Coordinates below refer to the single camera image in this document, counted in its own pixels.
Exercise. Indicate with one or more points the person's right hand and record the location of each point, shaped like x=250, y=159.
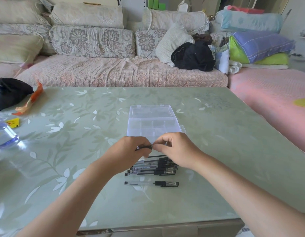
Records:
x=182, y=150

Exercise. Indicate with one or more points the white cabinet with black frame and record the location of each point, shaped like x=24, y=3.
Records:
x=132, y=8

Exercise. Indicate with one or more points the black plastic bag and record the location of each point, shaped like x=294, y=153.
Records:
x=9, y=93

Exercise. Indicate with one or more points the pale yellow pillow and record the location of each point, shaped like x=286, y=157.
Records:
x=16, y=48

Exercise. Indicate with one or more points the clear water bottle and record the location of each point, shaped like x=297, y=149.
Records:
x=4, y=138

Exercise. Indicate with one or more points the yellow round item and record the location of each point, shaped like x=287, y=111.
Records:
x=303, y=103

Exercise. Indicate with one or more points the white tissue pack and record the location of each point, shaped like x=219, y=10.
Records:
x=182, y=6

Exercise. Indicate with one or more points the black clothing bundle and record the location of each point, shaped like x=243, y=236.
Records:
x=194, y=56

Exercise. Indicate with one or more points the person's right forearm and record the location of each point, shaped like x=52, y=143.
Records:
x=241, y=194

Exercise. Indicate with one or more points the white towel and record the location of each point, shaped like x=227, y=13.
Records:
x=235, y=67

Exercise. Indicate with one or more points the floral sofa back cushion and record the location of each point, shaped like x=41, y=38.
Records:
x=217, y=38
x=146, y=43
x=93, y=41
x=26, y=29

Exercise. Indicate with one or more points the yellow tag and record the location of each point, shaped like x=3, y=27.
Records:
x=13, y=122

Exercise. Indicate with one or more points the brown wooden stick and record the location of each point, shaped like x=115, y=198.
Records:
x=93, y=3

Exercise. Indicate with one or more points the pale pink sofa seat cover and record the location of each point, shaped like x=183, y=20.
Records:
x=6, y=70

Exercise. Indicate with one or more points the light blue bolster pillow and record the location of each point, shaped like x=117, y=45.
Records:
x=248, y=20

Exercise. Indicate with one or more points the brown garment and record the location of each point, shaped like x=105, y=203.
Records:
x=203, y=38

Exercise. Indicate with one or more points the white textured pillow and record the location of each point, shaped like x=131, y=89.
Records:
x=171, y=44

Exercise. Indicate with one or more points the pink quilted sofa seat cover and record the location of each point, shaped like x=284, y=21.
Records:
x=117, y=71

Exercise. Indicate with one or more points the grey table frame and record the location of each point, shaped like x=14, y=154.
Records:
x=167, y=230

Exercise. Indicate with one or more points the clear black-capped gel pen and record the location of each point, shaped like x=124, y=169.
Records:
x=167, y=184

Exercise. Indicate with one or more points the green bottle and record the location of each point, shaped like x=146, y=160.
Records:
x=156, y=2
x=150, y=2

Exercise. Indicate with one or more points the orange snack wrapper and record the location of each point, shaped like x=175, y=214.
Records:
x=35, y=96

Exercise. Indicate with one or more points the clear plastic storage box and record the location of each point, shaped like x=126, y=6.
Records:
x=151, y=112

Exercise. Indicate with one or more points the person's left hand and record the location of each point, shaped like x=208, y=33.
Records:
x=125, y=155

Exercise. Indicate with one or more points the white and blue cloth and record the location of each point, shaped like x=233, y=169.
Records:
x=221, y=61

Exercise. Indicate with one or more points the cream sofa bolster cushion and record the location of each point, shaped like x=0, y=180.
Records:
x=19, y=11
x=85, y=15
x=177, y=19

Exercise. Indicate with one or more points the pile of black gel pens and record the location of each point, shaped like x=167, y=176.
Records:
x=152, y=170

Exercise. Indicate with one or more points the salmon pink sofa seat cover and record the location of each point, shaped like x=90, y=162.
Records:
x=266, y=91

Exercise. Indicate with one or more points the person's left forearm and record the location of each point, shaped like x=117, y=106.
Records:
x=66, y=202

